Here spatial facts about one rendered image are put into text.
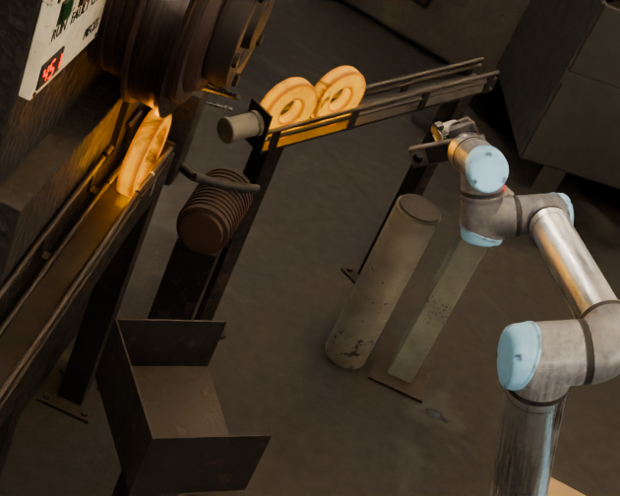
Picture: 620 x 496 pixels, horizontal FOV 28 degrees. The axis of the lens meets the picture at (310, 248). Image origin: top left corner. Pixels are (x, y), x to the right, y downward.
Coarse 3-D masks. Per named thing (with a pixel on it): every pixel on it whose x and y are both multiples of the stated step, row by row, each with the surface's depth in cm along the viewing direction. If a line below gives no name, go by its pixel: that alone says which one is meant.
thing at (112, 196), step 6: (114, 180) 246; (114, 186) 244; (108, 192) 242; (114, 192) 243; (102, 198) 240; (108, 198) 241; (114, 198) 241; (120, 198) 242; (126, 198) 243; (114, 204) 240; (120, 204) 240
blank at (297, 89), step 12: (288, 84) 277; (300, 84) 278; (276, 96) 276; (288, 96) 277; (300, 96) 280; (312, 96) 283; (276, 108) 277; (300, 108) 284; (312, 108) 286; (276, 120) 280; (288, 120) 285; (300, 120) 287
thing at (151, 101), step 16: (160, 0) 199; (176, 0) 198; (192, 0) 199; (144, 16) 200; (160, 16) 200; (176, 16) 199; (144, 32) 202; (160, 32) 201; (176, 32) 199; (144, 48) 203; (160, 48) 202; (176, 48) 204; (144, 64) 206; (160, 64) 204; (128, 80) 211; (144, 80) 209; (160, 80) 205; (144, 96) 214; (160, 96) 210; (160, 112) 218
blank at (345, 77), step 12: (336, 72) 286; (348, 72) 287; (324, 84) 285; (336, 84) 286; (348, 84) 289; (360, 84) 292; (324, 96) 286; (348, 96) 294; (360, 96) 296; (324, 108) 289; (336, 108) 294; (324, 120) 293
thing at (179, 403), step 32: (128, 320) 207; (160, 320) 209; (192, 320) 212; (128, 352) 212; (160, 352) 215; (192, 352) 217; (128, 384) 198; (160, 384) 214; (192, 384) 217; (128, 416) 198; (160, 416) 209; (192, 416) 212; (128, 448) 197; (160, 448) 190; (192, 448) 193; (224, 448) 196; (256, 448) 198; (128, 480) 196; (160, 480) 196; (192, 480) 199; (224, 480) 202
